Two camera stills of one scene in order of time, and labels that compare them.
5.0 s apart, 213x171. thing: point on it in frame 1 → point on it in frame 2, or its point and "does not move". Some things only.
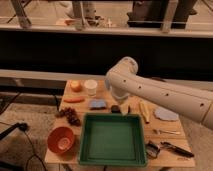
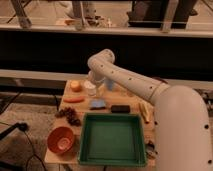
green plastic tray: [112, 139] does not move
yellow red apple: [76, 86] does not move
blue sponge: [97, 104] does not move
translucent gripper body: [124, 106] → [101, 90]
